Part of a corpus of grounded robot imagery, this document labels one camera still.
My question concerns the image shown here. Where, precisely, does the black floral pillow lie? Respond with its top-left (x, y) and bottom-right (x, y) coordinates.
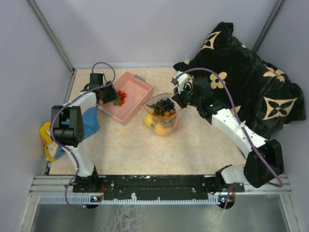
top-left (173, 22), bottom-right (306, 139)

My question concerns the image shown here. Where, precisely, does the orange peach fruit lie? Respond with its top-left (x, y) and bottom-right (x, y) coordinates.
top-left (154, 123), bottom-right (171, 136)

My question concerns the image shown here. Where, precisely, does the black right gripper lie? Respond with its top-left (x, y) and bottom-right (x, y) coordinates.
top-left (172, 82), bottom-right (201, 109)

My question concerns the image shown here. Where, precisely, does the white slotted cable duct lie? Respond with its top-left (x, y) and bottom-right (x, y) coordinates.
top-left (39, 193), bottom-right (226, 205)

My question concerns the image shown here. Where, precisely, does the clear zip top bag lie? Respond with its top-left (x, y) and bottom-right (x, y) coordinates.
top-left (142, 93), bottom-right (185, 136)

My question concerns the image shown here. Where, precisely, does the dark grape bunch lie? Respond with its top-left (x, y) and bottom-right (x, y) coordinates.
top-left (155, 98), bottom-right (175, 113)

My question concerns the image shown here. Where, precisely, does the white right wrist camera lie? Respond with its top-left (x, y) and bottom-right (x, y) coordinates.
top-left (171, 71), bottom-right (192, 94)

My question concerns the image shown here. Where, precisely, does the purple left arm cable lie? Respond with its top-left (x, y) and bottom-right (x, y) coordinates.
top-left (50, 62), bottom-right (116, 210)

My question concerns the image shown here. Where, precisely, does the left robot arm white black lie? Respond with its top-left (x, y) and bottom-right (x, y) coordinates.
top-left (50, 72), bottom-right (117, 192)

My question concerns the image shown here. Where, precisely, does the yellow lemon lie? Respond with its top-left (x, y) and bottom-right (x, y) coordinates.
top-left (144, 115), bottom-right (153, 127)

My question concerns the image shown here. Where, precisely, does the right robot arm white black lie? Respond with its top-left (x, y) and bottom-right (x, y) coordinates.
top-left (172, 76), bottom-right (284, 191)

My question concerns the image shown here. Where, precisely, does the aluminium frame rail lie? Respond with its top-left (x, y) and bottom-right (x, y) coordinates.
top-left (30, 175), bottom-right (292, 194)

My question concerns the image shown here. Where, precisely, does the pink plastic basket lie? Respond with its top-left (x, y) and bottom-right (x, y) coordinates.
top-left (99, 72), bottom-right (154, 126)

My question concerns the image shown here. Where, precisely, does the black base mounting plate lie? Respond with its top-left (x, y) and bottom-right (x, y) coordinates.
top-left (82, 175), bottom-right (232, 200)

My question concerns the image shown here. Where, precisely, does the blue cloth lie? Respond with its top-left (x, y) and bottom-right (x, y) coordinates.
top-left (54, 107), bottom-right (101, 159)

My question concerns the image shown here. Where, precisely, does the brown longan bunch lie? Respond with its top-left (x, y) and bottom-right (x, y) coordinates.
top-left (152, 109), bottom-right (176, 117)

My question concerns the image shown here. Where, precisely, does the red cherry tomato sprig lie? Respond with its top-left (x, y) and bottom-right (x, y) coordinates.
top-left (113, 90), bottom-right (127, 106)

